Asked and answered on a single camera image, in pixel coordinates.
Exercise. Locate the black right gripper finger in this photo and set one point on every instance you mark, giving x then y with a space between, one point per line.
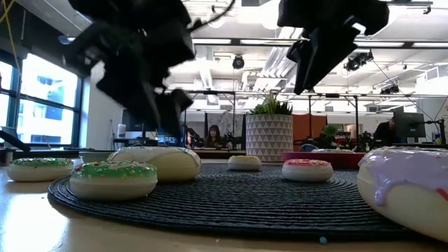
299 52
325 52

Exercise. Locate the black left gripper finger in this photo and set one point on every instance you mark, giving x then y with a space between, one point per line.
136 103
173 108

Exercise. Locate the large white frosted donut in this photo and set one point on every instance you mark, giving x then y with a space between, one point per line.
175 164

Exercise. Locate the small green sprinkled donut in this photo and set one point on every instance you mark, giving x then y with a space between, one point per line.
113 180
40 169

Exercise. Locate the small yellow frosted donut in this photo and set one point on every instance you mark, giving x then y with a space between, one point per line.
244 163

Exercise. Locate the small pink frosted donut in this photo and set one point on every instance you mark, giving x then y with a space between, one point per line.
307 171

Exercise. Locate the white cylindrical container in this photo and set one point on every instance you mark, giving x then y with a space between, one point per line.
121 131

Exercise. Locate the black ceiling spotlight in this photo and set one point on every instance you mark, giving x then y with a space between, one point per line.
357 61

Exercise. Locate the person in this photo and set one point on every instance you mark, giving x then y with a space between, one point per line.
384 133
213 138

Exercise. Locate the green succulent plant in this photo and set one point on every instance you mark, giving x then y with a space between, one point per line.
271 105

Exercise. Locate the orange office partition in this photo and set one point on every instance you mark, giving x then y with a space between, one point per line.
308 127

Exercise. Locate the small green office plant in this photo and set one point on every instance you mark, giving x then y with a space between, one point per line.
329 134

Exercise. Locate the large office window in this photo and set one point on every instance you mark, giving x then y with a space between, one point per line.
45 101

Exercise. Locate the white triangle-patterned plant pot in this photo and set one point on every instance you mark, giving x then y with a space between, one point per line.
269 138

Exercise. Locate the red round plate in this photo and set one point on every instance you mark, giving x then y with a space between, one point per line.
336 160

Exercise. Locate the dark computer monitor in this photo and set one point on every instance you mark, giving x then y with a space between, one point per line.
409 125

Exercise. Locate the dark round woven placemat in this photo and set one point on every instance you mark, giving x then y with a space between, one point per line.
245 196

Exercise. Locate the small blue crumb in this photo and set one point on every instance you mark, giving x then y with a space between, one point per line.
322 240

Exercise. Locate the black ceiling camera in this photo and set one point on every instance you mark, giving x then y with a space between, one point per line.
238 63

